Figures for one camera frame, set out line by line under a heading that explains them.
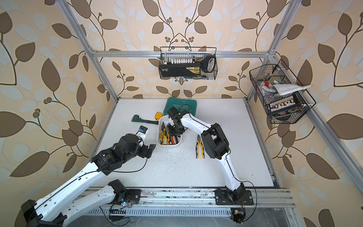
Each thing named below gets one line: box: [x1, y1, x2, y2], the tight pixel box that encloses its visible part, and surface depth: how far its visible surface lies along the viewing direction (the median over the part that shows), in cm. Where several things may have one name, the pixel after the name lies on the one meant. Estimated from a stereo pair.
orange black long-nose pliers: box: [170, 134, 182, 145], surface depth 96 cm
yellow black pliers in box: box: [159, 127, 170, 146], surface depth 96 cm
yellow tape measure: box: [154, 111, 164, 121], surface depth 110 cm
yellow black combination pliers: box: [195, 134, 205, 159], surface depth 94 cm
